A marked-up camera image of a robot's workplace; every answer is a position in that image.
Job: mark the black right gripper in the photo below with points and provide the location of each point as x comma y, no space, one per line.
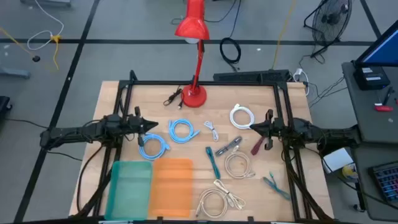
272,129

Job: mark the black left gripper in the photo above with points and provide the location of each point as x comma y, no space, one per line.
133,126

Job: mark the orange translucent tray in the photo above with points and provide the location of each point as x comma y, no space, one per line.
171,186

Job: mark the green translucent tray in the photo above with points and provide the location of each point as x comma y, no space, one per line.
129,193

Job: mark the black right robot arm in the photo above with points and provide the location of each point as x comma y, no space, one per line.
326,135

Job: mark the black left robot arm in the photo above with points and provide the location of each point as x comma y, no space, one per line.
77,132

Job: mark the black power strip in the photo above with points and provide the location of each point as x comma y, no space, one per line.
248,76

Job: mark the red desk lamp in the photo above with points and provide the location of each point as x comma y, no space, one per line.
194,96

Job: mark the white paper box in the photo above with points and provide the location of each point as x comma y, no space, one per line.
337,159

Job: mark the grey keyboard desk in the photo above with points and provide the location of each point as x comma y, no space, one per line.
362,155

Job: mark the grey monitor desk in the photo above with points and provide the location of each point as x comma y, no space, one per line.
373,124

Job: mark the black box with labels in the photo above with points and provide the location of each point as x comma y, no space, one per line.
371,77

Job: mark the red object on desk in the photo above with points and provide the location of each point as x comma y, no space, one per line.
384,108

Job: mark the black floor fan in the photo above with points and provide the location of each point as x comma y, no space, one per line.
331,18

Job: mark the black floor puck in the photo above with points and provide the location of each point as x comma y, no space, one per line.
36,58

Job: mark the black pen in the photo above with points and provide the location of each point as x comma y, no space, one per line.
387,96

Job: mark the colourful backlit keyboard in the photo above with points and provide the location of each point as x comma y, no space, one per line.
387,182

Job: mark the grey table foot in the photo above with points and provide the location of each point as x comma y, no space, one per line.
46,2
14,73

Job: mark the black computer monitor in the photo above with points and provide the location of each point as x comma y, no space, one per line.
382,49

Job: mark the black chair base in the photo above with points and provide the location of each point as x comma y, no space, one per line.
3,105

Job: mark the black metal table frame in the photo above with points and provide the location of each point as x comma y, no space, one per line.
155,82

